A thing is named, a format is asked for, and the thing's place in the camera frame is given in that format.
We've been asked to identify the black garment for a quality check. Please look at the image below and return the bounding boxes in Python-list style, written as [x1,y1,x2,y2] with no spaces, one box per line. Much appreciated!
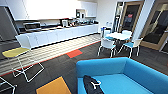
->
[82,74,105,94]

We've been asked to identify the white kitchen counter cabinets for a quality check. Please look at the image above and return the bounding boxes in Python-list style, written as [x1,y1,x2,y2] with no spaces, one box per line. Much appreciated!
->
[14,23,101,48]

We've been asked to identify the small framed countertop box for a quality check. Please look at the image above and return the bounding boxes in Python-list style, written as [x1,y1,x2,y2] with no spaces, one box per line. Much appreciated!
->
[61,19,69,28]

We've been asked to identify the white square table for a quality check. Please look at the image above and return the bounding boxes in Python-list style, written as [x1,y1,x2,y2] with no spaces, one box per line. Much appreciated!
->
[105,31,133,51]

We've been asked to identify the dark microwave oven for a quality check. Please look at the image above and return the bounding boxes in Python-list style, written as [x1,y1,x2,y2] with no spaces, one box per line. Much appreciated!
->
[23,21,42,32]

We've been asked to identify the wood framed glass door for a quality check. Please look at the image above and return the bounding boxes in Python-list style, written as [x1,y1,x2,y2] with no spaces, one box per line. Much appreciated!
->
[139,0,168,51]
[118,0,145,34]

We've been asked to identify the blue sofa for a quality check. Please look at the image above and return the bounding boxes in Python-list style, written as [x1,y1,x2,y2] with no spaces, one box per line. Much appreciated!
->
[75,57,168,94]

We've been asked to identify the yellow seat wire chair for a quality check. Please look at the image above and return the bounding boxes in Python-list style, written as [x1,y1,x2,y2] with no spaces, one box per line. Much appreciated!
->
[1,34,45,84]

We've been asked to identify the white kitchen wall cabinets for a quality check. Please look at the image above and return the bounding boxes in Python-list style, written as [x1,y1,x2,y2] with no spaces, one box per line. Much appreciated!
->
[0,0,98,21]

